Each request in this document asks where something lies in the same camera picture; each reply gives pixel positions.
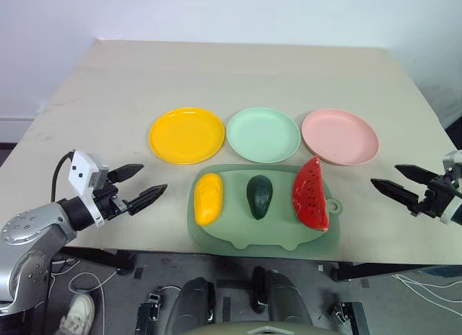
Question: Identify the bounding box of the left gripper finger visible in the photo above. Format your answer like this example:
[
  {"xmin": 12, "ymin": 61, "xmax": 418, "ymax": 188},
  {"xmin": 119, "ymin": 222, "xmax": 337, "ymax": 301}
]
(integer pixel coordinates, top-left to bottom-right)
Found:
[
  {"xmin": 126, "ymin": 183, "xmax": 169, "ymax": 216},
  {"xmin": 108, "ymin": 163, "xmax": 145, "ymax": 186}
]

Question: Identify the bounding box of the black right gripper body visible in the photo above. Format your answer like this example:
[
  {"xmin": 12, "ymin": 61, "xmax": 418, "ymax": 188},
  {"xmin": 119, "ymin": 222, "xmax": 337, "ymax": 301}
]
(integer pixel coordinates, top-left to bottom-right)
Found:
[{"xmin": 409, "ymin": 173, "xmax": 462, "ymax": 219}]

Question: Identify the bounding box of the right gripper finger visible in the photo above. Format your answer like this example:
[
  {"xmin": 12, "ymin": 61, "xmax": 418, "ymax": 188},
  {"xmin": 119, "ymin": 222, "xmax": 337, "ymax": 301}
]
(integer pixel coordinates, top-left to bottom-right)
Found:
[
  {"xmin": 394, "ymin": 164, "xmax": 443, "ymax": 186},
  {"xmin": 370, "ymin": 178, "xmax": 420, "ymax": 213}
]

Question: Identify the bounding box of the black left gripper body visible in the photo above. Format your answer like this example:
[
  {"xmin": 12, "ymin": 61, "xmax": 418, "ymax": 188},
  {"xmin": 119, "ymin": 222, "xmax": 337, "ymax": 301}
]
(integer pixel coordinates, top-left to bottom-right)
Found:
[{"xmin": 92, "ymin": 182, "xmax": 131, "ymax": 221}]

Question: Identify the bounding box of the yellow plate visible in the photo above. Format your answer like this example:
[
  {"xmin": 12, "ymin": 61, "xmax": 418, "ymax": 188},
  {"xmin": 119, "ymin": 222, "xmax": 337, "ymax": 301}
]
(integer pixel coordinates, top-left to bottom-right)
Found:
[{"xmin": 149, "ymin": 107, "xmax": 227, "ymax": 165}]

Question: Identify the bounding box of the pink plate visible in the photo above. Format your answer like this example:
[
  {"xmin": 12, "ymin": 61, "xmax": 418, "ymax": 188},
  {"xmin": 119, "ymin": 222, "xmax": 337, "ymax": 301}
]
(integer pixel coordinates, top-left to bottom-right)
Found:
[{"xmin": 301, "ymin": 109, "xmax": 380, "ymax": 167}]

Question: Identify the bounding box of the light green plate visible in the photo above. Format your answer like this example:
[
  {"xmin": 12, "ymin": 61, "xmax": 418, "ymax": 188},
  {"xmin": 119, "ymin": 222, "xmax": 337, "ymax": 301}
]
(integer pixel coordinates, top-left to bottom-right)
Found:
[{"xmin": 226, "ymin": 107, "xmax": 302, "ymax": 164}]

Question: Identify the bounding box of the yellow mango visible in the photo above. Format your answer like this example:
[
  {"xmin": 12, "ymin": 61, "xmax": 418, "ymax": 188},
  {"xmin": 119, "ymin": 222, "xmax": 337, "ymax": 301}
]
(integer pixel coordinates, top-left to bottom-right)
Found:
[{"xmin": 193, "ymin": 172, "xmax": 225, "ymax": 227}]

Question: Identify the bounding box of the red watermelon slice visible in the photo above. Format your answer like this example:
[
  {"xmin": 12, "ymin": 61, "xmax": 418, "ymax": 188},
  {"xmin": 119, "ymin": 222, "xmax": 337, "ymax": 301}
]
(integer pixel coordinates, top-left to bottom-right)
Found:
[{"xmin": 292, "ymin": 155, "xmax": 331, "ymax": 232}]

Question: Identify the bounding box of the green silicone cutting mat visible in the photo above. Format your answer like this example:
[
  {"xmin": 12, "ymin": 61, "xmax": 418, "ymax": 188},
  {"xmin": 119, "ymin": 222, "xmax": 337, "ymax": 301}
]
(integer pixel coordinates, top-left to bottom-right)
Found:
[{"xmin": 187, "ymin": 162, "xmax": 344, "ymax": 253}]

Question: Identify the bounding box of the dark green avocado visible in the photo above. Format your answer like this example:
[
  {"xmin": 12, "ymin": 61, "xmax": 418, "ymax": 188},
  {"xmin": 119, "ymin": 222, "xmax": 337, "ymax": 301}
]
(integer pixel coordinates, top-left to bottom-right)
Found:
[{"xmin": 246, "ymin": 175, "xmax": 276, "ymax": 221}]

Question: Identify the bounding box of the white sneaker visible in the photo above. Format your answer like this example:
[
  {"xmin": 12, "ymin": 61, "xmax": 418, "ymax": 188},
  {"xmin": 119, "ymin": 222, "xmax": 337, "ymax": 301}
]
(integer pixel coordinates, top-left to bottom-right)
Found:
[{"xmin": 58, "ymin": 292, "xmax": 96, "ymax": 335}]

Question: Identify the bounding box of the dark rounded robot part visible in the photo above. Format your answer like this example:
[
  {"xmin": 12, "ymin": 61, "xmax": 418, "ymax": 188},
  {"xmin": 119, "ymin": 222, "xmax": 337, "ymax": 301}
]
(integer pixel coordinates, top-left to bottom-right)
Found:
[
  {"xmin": 172, "ymin": 277, "xmax": 218, "ymax": 335},
  {"xmin": 251, "ymin": 266, "xmax": 314, "ymax": 329}
]

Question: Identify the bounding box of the olive green robot torso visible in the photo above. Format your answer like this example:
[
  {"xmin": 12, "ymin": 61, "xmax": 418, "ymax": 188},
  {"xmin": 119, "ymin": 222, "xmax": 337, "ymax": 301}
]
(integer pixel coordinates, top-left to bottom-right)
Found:
[{"xmin": 186, "ymin": 319, "xmax": 328, "ymax": 335}]

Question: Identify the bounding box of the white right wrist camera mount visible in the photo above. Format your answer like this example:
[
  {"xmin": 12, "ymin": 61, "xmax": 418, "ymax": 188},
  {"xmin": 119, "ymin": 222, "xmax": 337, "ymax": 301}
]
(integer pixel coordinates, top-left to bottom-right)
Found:
[{"xmin": 440, "ymin": 149, "xmax": 462, "ymax": 226}]

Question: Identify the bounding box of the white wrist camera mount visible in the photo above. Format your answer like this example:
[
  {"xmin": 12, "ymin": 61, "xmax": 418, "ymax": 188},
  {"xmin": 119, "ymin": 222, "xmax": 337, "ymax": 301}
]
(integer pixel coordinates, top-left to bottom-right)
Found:
[
  {"xmin": 440, "ymin": 149, "xmax": 462, "ymax": 226},
  {"xmin": 68, "ymin": 150, "xmax": 110, "ymax": 228}
]

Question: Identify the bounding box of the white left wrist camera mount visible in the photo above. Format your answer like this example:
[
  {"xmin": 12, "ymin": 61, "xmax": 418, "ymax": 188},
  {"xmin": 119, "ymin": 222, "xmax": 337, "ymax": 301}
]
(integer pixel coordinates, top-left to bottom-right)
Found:
[{"xmin": 68, "ymin": 150, "xmax": 110, "ymax": 228}]

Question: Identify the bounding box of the black table leg frame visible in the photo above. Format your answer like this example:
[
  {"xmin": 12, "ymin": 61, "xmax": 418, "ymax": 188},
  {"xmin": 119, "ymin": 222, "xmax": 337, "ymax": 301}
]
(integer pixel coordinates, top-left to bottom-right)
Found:
[
  {"xmin": 59, "ymin": 247, "xmax": 137, "ymax": 277},
  {"xmin": 328, "ymin": 261, "xmax": 462, "ymax": 282}
]

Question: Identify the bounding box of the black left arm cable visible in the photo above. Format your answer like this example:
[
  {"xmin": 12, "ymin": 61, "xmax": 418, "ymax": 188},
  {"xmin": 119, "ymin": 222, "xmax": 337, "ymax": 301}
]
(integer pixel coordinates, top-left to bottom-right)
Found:
[{"xmin": 51, "ymin": 152, "xmax": 76, "ymax": 203}]

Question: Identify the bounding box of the white floor cable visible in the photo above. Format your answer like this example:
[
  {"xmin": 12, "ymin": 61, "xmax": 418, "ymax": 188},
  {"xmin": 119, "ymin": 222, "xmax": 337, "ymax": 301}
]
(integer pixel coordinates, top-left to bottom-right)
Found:
[
  {"xmin": 392, "ymin": 272, "xmax": 462, "ymax": 308},
  {"xmin": 49, "ymin": 258, "xmax": 118, "ymax": 335}
]

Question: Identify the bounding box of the black metal floor bracket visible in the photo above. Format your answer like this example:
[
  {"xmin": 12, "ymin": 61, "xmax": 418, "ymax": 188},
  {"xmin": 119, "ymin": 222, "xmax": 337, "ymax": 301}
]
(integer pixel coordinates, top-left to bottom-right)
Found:
[
  {"xmin": 136, "ymin": 292, "xmax": 162, "ymax": 335},
  {"xmin": 330, "ymin": 301, "xmax": 370, "ymax": 335}
]

